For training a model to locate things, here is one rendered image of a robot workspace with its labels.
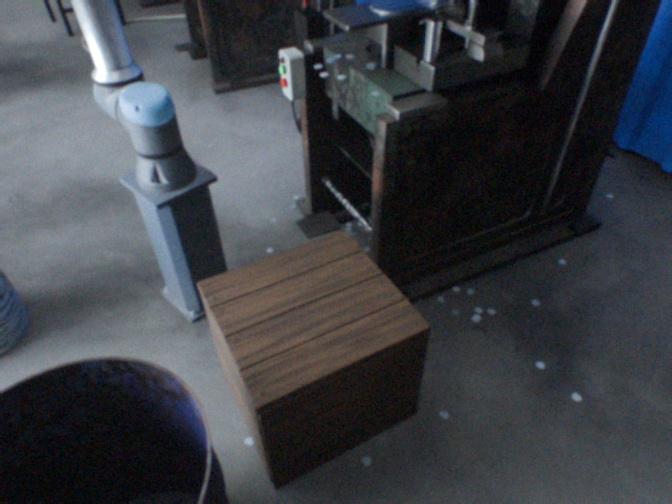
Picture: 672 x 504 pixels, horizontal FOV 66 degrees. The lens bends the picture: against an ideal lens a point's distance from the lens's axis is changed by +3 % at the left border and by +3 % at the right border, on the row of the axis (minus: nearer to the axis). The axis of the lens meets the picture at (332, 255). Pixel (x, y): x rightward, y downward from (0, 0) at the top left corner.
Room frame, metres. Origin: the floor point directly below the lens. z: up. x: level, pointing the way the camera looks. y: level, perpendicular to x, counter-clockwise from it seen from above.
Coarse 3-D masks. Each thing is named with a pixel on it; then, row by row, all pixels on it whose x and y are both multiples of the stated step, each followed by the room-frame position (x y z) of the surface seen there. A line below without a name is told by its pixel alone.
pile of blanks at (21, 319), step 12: (0, 276) 1.05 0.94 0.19; (0, 288) 1.02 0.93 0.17; (12, 288) 1.07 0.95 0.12; (0, 300) 1.00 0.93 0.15; (12, 300) 1.03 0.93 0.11; (0, 312) 0.98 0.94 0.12; (12, 312) 1.01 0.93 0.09; (24, 312) 1.05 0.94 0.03; (0, 324) 0.96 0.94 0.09; (12, 324) 0.98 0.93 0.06; (24, 324) 1.02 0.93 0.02; (0, 336) 0.94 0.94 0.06; (12, 336) 0.96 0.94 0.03; (0, 348) 0.93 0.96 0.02
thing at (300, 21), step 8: (304, 8) 1.64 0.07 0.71; (312, 8) 1.66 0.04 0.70; (296, 16) 1.64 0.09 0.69; (304, 16) 1.59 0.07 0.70; (312, 16) 1.59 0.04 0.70; (320, 16) 1.60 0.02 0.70; (296, 24) 1.65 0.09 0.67; (304, 24) 1.59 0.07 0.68; (312, 24) 1.59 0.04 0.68; (320, 24) 1.60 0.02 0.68; (296, 32) 1.65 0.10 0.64; (304, 32) 1.60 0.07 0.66; (312, 32) 1.59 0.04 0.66; (320, 32) 1.60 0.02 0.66
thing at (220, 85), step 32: (192, 0) 3.17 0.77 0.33; (224, 0) 2.76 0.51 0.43; (256, 0) 2.83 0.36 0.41; (288, 0) 2.91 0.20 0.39; (320, 0) 2.96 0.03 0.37; (352, 0) 3.04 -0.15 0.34; (192, 32) 3.15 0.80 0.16; (224, 32) 2.76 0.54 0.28; (256, 32) 2.83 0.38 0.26; (288, 32) 2.90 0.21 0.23; (224, 64) 2.74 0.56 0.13; (256, 64) 2.81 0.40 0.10
